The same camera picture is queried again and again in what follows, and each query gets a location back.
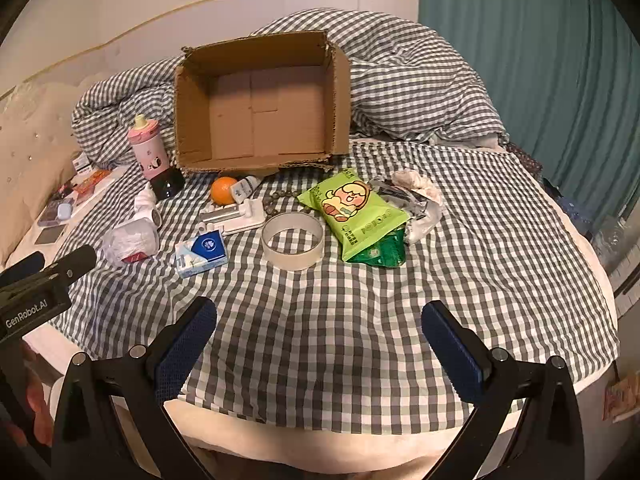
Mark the orange packet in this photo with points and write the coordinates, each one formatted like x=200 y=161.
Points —
x=92 y=181

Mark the white tape roll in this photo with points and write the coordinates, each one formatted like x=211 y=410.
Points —
x=293 y=241

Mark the pink drinking bottle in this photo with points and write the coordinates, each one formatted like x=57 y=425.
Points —
x=145 y=147

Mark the crumpled white cloth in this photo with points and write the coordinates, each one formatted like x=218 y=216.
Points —
x=416 y=183

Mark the dark printed packet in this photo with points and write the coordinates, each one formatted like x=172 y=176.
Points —
x=64 y=193

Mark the grey checkered quilt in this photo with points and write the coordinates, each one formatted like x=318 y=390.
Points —
x=400 y=80

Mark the dark phone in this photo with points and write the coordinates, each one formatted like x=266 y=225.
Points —
x=50 y=233

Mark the small white box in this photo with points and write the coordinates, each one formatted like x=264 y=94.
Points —
x=80 y=162

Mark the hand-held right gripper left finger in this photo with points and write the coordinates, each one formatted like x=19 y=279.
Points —
x=184 y=347

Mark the teal curtain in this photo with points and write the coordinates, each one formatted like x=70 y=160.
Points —
x=540 y=70

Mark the dark green packet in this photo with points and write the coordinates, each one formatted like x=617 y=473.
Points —
x=381 y=251

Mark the light green snack packet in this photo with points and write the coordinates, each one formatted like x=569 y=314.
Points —
x=350 y=210

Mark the grey checkered bed sheet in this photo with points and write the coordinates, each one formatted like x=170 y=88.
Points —
x=400 y=310

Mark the black bowl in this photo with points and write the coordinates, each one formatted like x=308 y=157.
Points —
x=167 y=183

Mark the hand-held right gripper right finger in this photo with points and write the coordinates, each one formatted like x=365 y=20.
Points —
x=454 y=355

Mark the brown cardboard box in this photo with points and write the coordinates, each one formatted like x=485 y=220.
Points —
x=260 y=105

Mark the pink printed packet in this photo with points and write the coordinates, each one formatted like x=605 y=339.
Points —
x=620 y=400

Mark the beige pillow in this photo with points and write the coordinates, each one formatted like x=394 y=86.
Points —
x=30 y=160

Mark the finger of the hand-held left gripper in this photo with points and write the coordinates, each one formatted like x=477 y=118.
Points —
x=21 y=265
x=75 y=261

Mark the silver foil packet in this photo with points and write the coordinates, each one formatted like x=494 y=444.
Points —
x=412 y=207

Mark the light blue case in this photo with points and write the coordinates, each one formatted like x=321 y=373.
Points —
x=59 y=210

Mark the blue tissue pack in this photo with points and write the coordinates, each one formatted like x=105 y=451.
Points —
x=202 y=255

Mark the orange fruit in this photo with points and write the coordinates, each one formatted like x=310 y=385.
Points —
x=223 y=191

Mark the cream blanket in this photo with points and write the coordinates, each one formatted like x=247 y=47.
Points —
x=325 y=452

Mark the clear plastic bottle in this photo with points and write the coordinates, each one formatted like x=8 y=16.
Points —
x=611 y=237

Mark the person's left hand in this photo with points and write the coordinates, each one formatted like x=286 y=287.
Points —
x=39 y=405

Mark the white clear packet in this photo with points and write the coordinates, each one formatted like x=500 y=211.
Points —
x=232 y=216

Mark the small white bottle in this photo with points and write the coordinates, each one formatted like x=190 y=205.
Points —
x=146 y=206

